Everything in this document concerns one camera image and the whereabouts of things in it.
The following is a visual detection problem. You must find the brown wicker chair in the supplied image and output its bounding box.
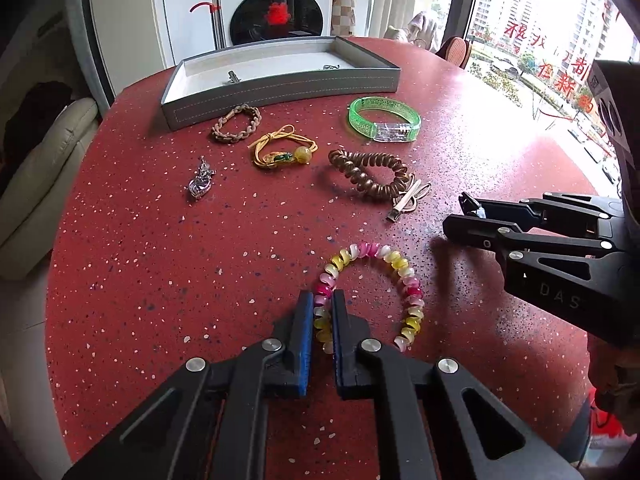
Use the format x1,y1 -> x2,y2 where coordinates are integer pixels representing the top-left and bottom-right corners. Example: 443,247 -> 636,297
435,36 -> 473,70

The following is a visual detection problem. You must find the yellow cord bead bracelet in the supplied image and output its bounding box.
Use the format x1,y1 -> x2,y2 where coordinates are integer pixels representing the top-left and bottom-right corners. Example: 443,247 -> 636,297
248,125 -> 318,170

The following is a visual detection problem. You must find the white cabinet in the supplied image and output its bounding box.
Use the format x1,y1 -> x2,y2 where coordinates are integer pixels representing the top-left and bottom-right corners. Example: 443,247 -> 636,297
87,0 -> 216,96

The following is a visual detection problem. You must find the red white shoe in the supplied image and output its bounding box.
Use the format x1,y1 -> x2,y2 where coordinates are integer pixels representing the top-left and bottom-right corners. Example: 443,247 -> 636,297
589,389 -> 632,449

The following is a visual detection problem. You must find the brown spiral hair tie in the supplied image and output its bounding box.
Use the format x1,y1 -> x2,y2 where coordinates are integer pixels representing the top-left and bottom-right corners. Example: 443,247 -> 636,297
327,149 -> 416,200

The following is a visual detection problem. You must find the green translucent bangle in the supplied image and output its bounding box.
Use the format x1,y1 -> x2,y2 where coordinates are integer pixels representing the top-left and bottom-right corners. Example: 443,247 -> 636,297
347,96 -> 422,143

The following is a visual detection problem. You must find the person's right hand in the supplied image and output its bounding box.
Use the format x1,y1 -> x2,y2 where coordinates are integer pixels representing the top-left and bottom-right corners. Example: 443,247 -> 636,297
586,336 -> 640,412

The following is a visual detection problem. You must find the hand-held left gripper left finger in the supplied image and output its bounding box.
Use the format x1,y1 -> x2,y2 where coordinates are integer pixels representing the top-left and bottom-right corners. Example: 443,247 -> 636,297
62,290 -> 316,480

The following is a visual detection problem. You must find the white washing machine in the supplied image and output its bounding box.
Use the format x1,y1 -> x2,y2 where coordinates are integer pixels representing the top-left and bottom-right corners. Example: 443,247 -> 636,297
212,0 -> 336,51

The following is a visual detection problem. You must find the red mop pole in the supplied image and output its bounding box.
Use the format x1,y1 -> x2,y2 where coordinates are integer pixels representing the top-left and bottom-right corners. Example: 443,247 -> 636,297
189,0 -> 223,51

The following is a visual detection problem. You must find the pink yellow spiral hair tie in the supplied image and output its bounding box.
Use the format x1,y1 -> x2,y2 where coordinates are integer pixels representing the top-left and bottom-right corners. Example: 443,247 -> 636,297
312,241 -> 425,356

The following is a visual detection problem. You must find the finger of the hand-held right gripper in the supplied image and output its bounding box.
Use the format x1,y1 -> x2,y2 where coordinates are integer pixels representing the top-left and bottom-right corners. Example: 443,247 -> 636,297
459,191 -> 624,239
442,214 -> 627,282

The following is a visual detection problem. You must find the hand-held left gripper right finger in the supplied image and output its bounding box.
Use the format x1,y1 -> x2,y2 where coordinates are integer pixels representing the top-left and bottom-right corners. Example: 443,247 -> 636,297
331,289 -> 583,480

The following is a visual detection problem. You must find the brown braided rope bracelet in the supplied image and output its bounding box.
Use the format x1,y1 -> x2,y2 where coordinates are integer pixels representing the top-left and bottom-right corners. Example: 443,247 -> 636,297
209,104 -> 262,144

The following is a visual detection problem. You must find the grey jewelry tray box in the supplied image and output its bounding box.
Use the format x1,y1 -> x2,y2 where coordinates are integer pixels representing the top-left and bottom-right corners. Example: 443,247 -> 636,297
161,36 -> 402,132

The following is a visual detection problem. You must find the metal hair clip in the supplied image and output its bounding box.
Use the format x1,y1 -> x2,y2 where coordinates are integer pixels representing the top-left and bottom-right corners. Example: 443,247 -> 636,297
385,180 -> 432,222

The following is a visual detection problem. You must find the silver pendant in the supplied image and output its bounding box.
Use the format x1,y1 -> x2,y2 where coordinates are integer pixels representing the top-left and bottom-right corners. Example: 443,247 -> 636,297
187,156 -> 216,203

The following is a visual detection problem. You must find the beige leather sofa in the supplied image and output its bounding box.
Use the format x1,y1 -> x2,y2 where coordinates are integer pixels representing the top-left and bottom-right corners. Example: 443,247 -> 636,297
0,97 -> 101,281

